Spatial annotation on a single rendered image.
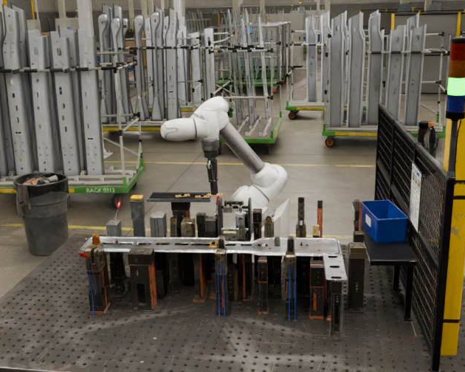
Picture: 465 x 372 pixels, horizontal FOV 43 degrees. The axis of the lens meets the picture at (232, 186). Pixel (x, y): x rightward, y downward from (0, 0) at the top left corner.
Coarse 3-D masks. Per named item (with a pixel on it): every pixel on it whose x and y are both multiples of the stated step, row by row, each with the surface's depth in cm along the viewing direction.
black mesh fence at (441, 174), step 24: (384, 120) 395; (384, 144) 395; (408, 144) 312; (384, 168) 394; (408, 168) 310; (432, 168) 261; (384, 192) 392; (408, 192) 312; (408, 216) 306; (432, 216) 260; (408, 240) 304; (432, 240) 260; (432, 264) 261; (432, 288) 258; (432, 312) 258; (432, 336) 259; (432, 360) 253
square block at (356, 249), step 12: (348, 252) 299; (360, 252) 292; (360, 264) 294; (348, 276) 302; (360, 276) 296; (348, 288) 303; (360, 288) 298; (348, 300) 302; (360, 300) 300; (348, 312) 302; (360, 312) 301
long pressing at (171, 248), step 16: (112, 240) 326; (128, 240) 325; (144, 240) 325; (160, 240) 324; (176, 240) 323; (192, 240) 323; (208, 240) 322; (256, 240) 319; (272, 240) 320; (304, 240) 318; (320, 240) 318; (336, 240) 317; (304, 256) 300; (320, 256) 300; (336, 256) 299
